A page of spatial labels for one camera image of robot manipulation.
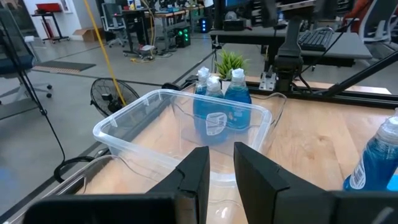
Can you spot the green plant in white pot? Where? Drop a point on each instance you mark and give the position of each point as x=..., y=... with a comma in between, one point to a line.
x=230, y=63

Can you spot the black floor mat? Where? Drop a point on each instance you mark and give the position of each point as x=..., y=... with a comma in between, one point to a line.
x=65, y=66

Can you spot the silver metal bracket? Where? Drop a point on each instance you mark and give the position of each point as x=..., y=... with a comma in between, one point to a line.
x=267, y=81

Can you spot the blue dish soap bottle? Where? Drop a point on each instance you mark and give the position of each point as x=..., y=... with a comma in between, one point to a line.
x=373, y=161
x=202, y=76
x=214, y=87
x=237, y=93

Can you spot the computer tower green lights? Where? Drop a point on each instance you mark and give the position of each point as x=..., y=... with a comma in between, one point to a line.
x=183, y=37

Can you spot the person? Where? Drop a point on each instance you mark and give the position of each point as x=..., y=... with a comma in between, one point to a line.
x=357, y=12

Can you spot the black floor fan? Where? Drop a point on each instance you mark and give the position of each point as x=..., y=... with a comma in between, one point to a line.
x=109, y=99

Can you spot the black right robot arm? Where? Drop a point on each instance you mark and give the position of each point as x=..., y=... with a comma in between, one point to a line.
x=289, y=46

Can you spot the computer tower blue lights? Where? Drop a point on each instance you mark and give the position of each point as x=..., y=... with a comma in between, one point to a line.
x=204, y=25

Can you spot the tall clear plastic bin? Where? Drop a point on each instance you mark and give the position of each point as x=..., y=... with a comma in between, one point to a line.
x=124, y=137

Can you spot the white office chair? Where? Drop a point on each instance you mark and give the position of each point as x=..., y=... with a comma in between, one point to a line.
x=113, y=21

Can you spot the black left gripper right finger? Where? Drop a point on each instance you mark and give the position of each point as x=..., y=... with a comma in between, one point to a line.
x=311, y=208

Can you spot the large cardboard box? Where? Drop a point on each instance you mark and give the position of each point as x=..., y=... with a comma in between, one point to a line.
x=87, y=35

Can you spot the red top cart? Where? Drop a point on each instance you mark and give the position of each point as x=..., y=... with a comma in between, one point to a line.
x=48, y=7

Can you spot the blue cellulose sponge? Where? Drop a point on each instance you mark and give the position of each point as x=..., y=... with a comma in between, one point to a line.
x=393, y=183

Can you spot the wooden desk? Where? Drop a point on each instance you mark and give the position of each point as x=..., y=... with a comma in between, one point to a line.
x=174, y=13

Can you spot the blue office chair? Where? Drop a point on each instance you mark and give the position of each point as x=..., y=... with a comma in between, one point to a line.
x=14, y=62

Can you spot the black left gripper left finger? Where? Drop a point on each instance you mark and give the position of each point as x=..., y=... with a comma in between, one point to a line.
x=124, y=211

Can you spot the grey desk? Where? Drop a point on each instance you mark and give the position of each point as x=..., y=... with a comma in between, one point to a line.
x=248, y=34
x=351, y=51

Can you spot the black keyboard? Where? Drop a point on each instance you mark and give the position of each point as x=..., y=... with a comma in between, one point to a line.
x=315, y=40

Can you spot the grey office chair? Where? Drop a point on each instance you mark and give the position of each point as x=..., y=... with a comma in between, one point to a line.
x=382, y=25

